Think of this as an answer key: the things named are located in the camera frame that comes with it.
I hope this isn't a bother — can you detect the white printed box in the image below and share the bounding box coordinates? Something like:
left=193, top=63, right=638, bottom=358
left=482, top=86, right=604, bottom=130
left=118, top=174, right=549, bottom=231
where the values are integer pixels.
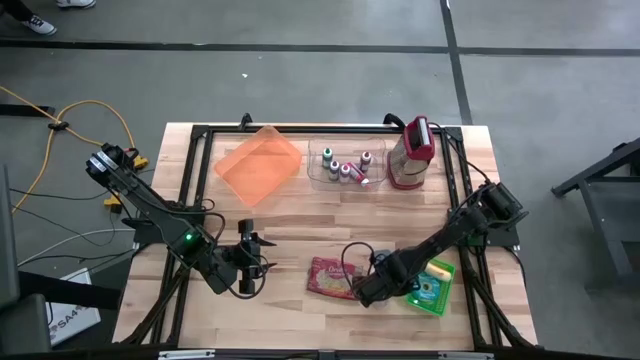
left=45, top=268, right=102, bottom=347

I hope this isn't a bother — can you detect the clear plastic bin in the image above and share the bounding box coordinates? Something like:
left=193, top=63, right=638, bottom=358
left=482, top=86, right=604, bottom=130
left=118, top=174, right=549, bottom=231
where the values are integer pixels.
left=306, top=135, right=389, bottom=193

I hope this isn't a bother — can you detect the red popcorn packet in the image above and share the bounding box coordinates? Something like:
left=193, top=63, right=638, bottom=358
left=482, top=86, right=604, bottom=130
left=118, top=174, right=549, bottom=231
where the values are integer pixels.
left=305, top=256, right=364, bottom=302

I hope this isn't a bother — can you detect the green plastic basket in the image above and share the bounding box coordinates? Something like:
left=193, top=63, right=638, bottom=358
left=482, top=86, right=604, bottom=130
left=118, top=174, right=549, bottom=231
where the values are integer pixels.
left=404, top=257, right=457, bottom=318

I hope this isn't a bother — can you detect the black metal workstation frame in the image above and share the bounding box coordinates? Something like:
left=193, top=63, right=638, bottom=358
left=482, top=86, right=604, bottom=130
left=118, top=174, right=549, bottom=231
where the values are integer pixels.
left=551, top=137, right=640, bottom=291

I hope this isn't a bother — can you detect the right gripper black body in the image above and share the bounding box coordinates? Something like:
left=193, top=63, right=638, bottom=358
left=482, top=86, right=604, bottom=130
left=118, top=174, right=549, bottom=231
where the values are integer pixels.
left=351, top=251, right=410, bottom=309

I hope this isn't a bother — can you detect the black stand leg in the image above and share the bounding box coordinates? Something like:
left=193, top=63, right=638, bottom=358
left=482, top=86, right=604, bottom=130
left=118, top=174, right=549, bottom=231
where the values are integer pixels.
left=0, top=103, right=56, bottom=118

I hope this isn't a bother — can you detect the yellow extension cable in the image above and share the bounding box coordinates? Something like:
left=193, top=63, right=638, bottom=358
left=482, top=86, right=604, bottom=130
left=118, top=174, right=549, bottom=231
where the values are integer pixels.
left=0, top=84, right=150, bottom=214

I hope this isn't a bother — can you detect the steel box grater red trim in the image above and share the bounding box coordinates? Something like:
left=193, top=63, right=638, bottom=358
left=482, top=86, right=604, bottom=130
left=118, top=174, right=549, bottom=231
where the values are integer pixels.
left=386, top=115, right=437, bottom=191

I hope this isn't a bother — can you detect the white floor cable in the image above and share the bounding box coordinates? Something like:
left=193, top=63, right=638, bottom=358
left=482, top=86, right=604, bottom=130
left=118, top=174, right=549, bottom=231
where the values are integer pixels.
left=17, top=228, right=136, bottom=268

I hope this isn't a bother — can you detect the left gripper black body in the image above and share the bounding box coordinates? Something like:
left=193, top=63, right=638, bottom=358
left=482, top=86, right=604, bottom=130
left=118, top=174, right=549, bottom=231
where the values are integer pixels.
left=218, top=218, right=262, bottom=296

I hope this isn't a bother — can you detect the black metal table frame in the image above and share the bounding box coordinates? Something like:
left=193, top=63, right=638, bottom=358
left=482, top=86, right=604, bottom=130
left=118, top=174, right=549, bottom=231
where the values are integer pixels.
left=112, top=112, right=539, bottom=360

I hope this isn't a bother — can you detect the orange translucent tray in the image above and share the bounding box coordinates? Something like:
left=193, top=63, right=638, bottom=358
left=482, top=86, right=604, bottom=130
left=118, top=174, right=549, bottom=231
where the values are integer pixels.
left=213, top=124, right=304, bottom=209

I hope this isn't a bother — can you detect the orange-capped colour bottle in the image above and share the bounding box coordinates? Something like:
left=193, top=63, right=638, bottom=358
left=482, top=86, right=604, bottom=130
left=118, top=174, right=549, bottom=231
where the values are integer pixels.
left=347, top=161, right=372, bottom=188

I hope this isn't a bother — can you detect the person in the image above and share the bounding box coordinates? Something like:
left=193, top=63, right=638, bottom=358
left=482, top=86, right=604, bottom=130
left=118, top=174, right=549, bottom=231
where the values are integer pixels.
left=0, top=0, right=97, bottom=37

